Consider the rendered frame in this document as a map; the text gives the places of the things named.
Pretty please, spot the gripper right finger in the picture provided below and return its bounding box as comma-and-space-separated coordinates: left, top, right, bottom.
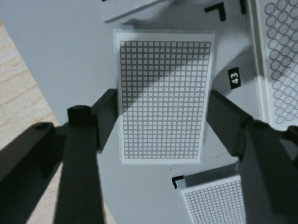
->
206, 90, 298, 224

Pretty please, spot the grey deck plate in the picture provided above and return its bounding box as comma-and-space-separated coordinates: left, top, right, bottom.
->
0, 0, 251, 224

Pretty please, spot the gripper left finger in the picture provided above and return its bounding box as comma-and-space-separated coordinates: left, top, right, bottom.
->
0, 88, 117, 224

